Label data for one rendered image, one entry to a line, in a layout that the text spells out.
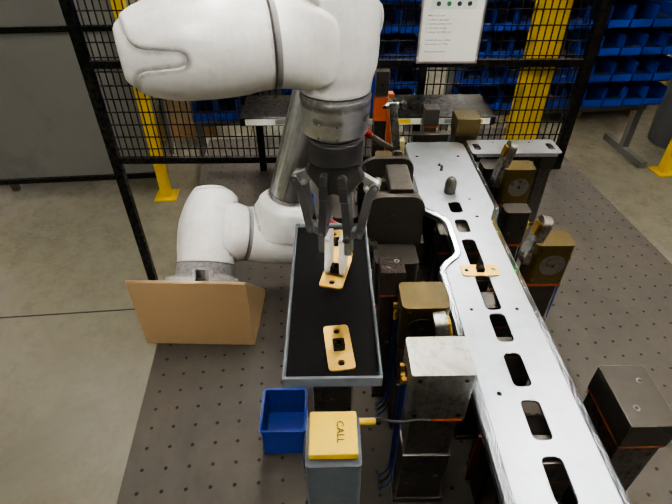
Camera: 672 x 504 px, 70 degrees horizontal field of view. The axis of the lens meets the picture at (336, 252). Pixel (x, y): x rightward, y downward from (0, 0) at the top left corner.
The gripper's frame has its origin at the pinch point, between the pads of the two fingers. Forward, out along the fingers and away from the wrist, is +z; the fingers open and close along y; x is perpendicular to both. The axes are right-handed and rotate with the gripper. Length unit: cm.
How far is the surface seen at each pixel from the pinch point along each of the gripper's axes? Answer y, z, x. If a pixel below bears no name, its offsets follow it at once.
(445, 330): 19.1, 14.6, 1.1
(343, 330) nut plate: 3.4, 7.1, -9.7
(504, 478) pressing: 29.9, 23.1, -18.5
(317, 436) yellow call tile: 4.1, 7.3, -27.3
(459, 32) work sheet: 14, -2, 131
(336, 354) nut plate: 3.5, 7.1, -14.4
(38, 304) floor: -172, 123, 76
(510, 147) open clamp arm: 32, 13, 72
